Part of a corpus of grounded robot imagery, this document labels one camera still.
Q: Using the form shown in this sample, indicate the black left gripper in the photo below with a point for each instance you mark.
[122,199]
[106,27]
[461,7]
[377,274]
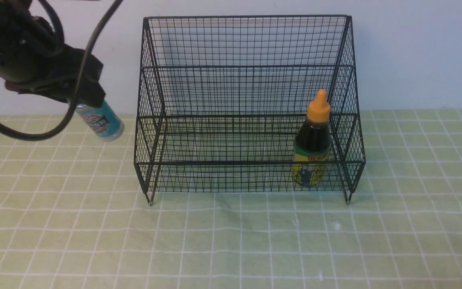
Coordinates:
[59,80]

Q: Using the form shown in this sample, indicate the green-capped pepper shaker bottle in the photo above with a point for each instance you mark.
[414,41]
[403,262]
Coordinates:
[102,121]

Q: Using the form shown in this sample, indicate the orange-capped dark sauce bottle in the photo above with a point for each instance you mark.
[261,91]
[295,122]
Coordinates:
[312,143]

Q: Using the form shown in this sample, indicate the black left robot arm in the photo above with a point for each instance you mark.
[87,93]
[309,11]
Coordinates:
[34,58]

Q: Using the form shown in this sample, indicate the green checked tablecloth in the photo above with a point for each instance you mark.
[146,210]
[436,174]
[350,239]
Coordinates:
[72,216]

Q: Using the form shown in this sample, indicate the black wire mesh rack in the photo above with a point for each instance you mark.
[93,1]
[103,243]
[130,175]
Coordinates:
[221,99]

